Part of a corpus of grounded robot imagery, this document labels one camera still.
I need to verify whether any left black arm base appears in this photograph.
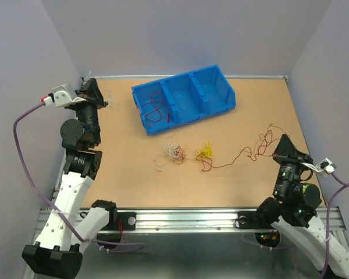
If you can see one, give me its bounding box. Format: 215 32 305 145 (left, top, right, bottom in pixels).
95 212 137 243

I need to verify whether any blue three-compartment plastic bin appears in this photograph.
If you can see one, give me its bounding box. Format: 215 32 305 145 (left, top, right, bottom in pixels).
131 65 237 135

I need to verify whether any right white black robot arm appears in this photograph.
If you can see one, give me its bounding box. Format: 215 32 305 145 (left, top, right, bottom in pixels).
256 134 349 278

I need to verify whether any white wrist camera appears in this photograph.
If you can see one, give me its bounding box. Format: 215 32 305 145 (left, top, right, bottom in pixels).
41 83 86 108
302 158 337 177

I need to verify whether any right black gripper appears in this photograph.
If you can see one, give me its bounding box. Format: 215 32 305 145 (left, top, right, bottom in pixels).
270 133 311 198

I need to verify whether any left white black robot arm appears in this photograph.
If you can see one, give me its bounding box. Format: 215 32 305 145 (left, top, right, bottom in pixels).
22 78 118 278

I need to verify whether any aluminium side frame rail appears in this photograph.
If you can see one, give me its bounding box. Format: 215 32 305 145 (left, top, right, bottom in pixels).
48 77 90 210

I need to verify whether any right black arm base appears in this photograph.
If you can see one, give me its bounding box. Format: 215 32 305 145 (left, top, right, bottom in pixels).
234 210 280 249

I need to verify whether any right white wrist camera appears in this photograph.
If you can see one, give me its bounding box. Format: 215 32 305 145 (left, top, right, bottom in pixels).
302 158 337 177

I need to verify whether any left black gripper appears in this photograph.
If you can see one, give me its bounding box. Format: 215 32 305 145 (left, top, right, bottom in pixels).
73 78 109 145

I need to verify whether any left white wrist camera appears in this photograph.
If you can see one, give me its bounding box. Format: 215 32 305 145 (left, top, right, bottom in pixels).
41 83 86 108

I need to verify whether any yellow wire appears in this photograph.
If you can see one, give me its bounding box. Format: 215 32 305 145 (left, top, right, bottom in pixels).
194 141 216 162

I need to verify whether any white wire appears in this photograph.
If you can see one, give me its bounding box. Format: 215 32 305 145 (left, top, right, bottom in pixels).
153 133 178 172

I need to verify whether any aluminium front rail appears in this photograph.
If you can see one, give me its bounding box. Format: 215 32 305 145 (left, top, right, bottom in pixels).
117 208 256 234

